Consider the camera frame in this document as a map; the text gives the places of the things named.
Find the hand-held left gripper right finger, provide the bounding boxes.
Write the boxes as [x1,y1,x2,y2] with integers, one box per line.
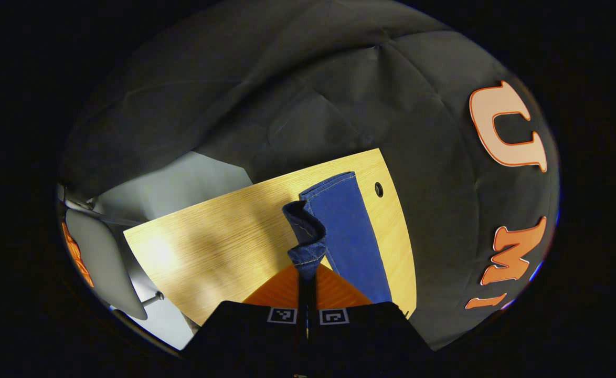
[308,262,436,376]

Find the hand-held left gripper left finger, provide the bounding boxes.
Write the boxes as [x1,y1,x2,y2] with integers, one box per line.
[182,262,307,376]

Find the blue denim jeans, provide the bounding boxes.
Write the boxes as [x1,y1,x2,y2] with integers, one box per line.
[282,171,394,305]

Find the grey plastic chair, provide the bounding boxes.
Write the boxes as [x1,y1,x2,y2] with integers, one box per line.
[64,209,165,321]

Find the orange patterned object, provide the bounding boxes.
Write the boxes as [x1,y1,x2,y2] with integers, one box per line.
[60,222,94,288]

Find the black backdrop cloth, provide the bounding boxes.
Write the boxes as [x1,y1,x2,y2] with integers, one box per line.
[59,0,560,350]

